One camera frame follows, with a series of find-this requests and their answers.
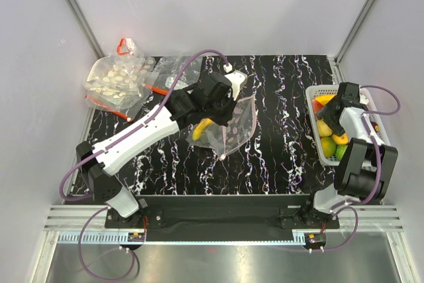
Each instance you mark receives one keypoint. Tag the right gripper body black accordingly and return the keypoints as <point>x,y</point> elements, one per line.
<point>324,113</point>

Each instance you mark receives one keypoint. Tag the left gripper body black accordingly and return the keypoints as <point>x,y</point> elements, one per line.
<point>222,112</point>

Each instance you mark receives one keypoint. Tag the yellow banana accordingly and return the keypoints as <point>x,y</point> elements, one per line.
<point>201,128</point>

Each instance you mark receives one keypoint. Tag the yellow lemon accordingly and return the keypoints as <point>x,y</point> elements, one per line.
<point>323,129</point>

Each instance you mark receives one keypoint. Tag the clear dotted zip bag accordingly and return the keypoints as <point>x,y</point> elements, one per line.
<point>225,140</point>

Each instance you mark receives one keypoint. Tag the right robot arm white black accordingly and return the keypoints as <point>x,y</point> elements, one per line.
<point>364,171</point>

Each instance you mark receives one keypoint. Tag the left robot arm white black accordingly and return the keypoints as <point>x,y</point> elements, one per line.
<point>99,163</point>

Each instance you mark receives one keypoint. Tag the clear zip bag orange zipper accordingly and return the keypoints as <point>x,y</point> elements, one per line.
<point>167,68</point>

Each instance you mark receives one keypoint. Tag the pile of dotted zip bags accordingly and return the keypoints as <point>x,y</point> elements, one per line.
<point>120,84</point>

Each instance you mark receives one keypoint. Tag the yellow orange mango slice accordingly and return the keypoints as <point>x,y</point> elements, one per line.
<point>324,99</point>

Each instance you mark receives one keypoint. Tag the watermelon slice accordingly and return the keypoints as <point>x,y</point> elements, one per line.
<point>316,106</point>

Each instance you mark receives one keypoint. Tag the dark red fruit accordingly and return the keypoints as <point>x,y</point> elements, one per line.
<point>375,126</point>

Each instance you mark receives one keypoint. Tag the white plastic fruit basket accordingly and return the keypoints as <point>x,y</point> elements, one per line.
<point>316,90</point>

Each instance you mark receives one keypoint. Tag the green yellow orange fruit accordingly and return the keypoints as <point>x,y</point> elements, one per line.
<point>329,146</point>

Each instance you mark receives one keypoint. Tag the black marble pattern mat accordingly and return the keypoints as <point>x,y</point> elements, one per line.
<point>280,158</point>

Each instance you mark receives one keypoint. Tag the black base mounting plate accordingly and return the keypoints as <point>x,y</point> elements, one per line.
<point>282,211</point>

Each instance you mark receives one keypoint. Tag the left small connector box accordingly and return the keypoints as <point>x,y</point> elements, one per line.
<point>137,237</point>

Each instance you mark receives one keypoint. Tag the small connector box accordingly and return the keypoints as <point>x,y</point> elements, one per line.
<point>318,239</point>
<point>137,237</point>

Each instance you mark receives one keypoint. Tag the right small connector box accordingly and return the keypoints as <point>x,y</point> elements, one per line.
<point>318,239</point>

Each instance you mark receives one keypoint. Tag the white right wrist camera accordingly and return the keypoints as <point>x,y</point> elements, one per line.
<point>364,100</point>

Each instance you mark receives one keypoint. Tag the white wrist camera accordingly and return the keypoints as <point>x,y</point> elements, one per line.
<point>238,80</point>
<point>364,100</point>

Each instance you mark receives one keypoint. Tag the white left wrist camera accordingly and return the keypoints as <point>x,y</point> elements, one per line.
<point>238,80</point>

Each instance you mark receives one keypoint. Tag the right aluminium frame post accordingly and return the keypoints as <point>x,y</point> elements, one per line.
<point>354,30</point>

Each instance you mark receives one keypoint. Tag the aluminium frame post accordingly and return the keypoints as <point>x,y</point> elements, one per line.
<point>354,30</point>
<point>85,27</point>

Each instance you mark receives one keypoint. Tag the left aluminium frame post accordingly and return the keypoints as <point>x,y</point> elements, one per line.
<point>85,27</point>

